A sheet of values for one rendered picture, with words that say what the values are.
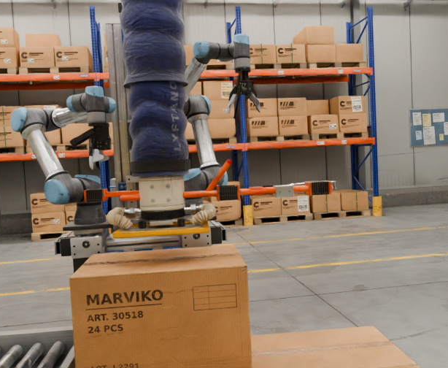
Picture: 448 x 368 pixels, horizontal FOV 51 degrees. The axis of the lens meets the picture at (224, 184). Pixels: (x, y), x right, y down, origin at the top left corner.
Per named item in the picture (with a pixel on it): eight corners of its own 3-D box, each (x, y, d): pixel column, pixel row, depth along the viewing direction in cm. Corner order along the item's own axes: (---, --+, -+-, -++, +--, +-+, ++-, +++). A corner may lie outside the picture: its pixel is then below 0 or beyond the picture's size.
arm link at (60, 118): (55, 134, 245) (119, 115, 217) (36, 133, 236) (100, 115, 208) (52, 112, 245) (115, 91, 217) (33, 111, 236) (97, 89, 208)
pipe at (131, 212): (112, 228, 164) (112, 211, 164) (123, 218, 189) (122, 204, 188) (209, 222, 166) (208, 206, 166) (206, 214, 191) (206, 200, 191)
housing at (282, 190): (276, 198, 176) (275, 186, 176) (273, 196, 183) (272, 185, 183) (294, 197, 177) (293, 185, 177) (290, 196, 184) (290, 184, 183)
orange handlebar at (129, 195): (89, 205, 172) (88, 195, 172) (104, 198, 202) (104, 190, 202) (335, 192, 178) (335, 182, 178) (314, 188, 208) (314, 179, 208)
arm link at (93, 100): (94, 89, 204) (107, 86, 200) (95, 114, 205) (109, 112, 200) (79, 87, 198) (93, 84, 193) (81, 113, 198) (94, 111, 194)
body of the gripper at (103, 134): (108, 150, 196) (106, 121, 196) (87, 151, 196) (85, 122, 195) (112, 150, 204) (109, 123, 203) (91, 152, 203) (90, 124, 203)
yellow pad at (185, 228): (112, 239, 162) (111, 224, 162) (117, 234, 172) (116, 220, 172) (209, 233, 164) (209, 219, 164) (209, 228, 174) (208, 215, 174)
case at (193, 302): (76, 394, 157) (68, 277, 155) (98, 347, 197) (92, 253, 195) (252, 378, 162) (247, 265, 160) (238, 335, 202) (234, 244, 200)
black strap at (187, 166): (126, 173, 164) (125, 161, 164) (134, 171, 188) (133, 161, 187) (190, 169, 166) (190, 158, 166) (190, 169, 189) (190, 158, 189)
